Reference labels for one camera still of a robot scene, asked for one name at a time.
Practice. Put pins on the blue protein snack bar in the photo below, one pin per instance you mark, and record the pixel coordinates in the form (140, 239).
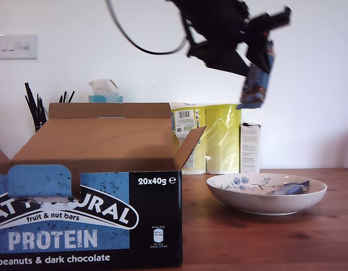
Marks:
(289, 189)
(258, 84)

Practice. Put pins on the turquoise patterned tissue box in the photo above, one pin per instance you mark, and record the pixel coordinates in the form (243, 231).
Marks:
(106, 99)

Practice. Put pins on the snack bar carton box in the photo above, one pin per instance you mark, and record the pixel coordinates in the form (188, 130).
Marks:
(106, 146)

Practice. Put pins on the white wall switch plate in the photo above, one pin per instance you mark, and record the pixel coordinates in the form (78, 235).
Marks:
(15, 53)

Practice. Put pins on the white floral plate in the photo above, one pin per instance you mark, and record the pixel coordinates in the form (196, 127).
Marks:
(247, 203)

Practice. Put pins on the white printed small carton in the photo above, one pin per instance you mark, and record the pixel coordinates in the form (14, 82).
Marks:
(250, 149)

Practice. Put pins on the yellow paper towel pack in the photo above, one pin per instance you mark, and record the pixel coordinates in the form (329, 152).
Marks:
(221, 141)

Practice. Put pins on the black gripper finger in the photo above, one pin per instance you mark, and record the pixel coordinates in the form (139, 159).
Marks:
(221, 57)
(258, 45)

